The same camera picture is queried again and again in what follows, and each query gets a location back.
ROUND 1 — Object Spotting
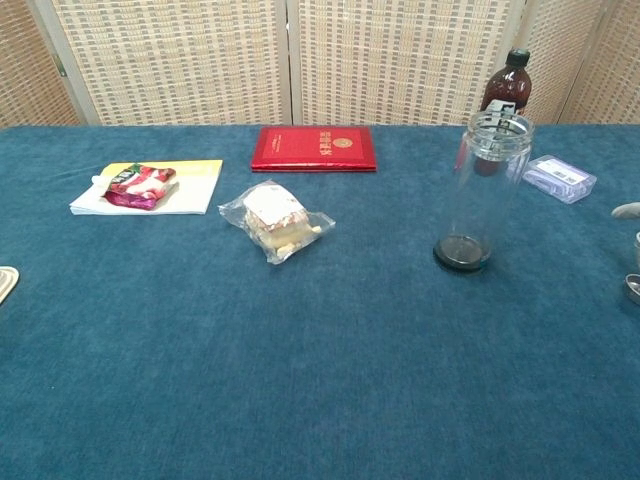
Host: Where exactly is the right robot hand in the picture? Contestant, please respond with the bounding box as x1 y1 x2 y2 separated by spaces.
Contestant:
611 202 640 274

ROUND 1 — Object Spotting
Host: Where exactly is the clear plastic case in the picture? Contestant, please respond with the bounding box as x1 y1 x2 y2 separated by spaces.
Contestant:
522 154 599 205

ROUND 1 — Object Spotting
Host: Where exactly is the woven folding screen panel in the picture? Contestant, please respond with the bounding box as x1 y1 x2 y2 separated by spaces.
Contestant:
0 0 96 129
287 0 531 126
29 0 296 126
514 0 619 125
562 0 640 125

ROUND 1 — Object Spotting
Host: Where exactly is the clear glass jar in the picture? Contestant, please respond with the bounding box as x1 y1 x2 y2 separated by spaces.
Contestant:
432 110 536 274

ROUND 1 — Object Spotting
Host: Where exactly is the dark brown glass bottle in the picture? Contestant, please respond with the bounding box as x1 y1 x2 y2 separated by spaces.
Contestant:
479 47 532 119

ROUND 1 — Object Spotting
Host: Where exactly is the red certificate book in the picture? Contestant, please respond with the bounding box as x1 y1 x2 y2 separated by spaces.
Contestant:
250 125 378 174

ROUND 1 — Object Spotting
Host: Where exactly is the clear bag with cake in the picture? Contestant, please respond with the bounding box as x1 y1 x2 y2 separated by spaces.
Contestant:
217 180 337 266

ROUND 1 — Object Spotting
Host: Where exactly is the blue tablecloth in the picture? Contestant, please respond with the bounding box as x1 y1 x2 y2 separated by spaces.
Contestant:
0 123 640 480

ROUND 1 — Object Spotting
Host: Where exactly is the red snack pouch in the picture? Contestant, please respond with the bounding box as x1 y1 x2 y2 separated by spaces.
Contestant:
90 163 180 212

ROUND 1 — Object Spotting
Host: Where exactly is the beige lidded lunch box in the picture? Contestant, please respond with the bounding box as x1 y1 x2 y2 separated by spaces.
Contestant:
0 266 20 305

